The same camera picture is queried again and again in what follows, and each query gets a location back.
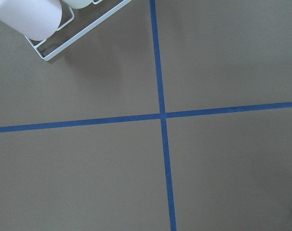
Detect pink cup in rack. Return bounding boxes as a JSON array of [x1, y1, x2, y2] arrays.
[[0, 0, 62, 41]]

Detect white wire cup rack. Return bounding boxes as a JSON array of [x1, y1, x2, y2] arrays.
[[26, 0, 131, 61]]

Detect white cup in rack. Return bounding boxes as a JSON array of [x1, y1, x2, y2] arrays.
[[63, 0, 93, 9]]

